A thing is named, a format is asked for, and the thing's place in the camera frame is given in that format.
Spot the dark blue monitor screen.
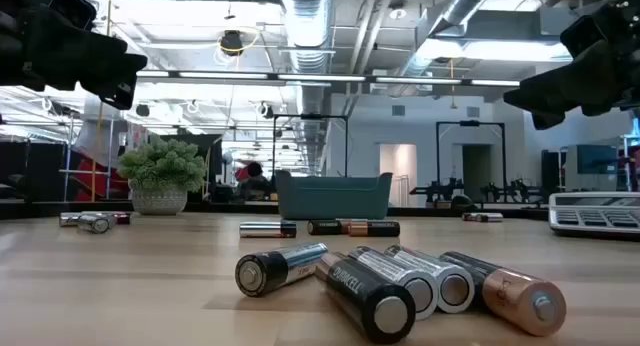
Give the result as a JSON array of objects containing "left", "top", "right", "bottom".
[{"left": 576, "top": 144, "right": 620, "bottom": 176}]

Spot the dark blue-teal plastic bin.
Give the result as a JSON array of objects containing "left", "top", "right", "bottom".
[{"left": 274, "top": 169, "right": 394, "bottom": 221}]

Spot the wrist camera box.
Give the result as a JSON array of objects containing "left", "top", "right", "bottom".
[
  {"left": 559, "top": 13, "right": 610, "bottom": 61},
  {"left": 47, "top": 0, "right": 99, "bottom": 32}
]

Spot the black aluminium table frame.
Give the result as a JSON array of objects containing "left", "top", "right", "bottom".
[{"left": 0, "top": 199, "right": 551, "bottom": 221}]

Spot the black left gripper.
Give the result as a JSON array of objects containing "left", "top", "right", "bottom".
[{"left": 0, "top": 5, "right": 149, "bottom": 111}]

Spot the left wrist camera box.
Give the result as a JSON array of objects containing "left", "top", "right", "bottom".
[{"left": 47, "top": 0, "right": 99, "bottom": 32}]

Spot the long white light strip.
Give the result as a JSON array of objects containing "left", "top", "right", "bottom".
[{"left": 135, "top": 69, "right": 521, "bottom": 88}]

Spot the smooth silver ventilation duct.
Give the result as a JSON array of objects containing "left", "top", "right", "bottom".
[{"left": 399, "top": 0, "right": 501, "bottom": 80}]

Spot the person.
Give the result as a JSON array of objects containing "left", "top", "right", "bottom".
[{"left": 238, "top": 160, "right": 274, "bottom": 202}]

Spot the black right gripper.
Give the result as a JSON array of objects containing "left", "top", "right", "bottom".
[{"left": 503, "top": 0, "right": 640, "bottom": 131}]

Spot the white grey desk calculator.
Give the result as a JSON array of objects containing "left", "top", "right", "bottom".
[{"left": 548, "top": 191, "right": 640, "bottom": 240}]

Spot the green potted plant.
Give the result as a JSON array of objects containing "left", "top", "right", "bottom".
[{"left": 117, "top": 135, "right": 207, "bottom": 216}]

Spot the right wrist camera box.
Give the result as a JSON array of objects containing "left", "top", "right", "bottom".
[{"left": 559, "top": 13, "right": 610, "bottom": 61}]

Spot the black monitor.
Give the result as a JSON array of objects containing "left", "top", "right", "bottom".
[{"left": 159, "top": 133, "right": 225, "bottom": 200}]

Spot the black partition panel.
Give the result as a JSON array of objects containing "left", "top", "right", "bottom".
[{"left": 0, "top": 140, "right": 69, "bottom": 203}]

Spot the red panel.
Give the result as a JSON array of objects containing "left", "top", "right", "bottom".
[{"left": 74, "top": 155, "right": 130, "bottom": 203}]

